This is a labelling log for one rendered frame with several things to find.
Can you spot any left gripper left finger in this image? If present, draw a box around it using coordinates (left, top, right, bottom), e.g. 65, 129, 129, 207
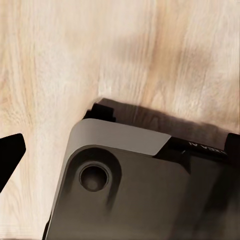
0, 133, 26, 193

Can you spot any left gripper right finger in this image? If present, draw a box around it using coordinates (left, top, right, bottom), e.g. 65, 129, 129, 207
224, 133, 240, 173

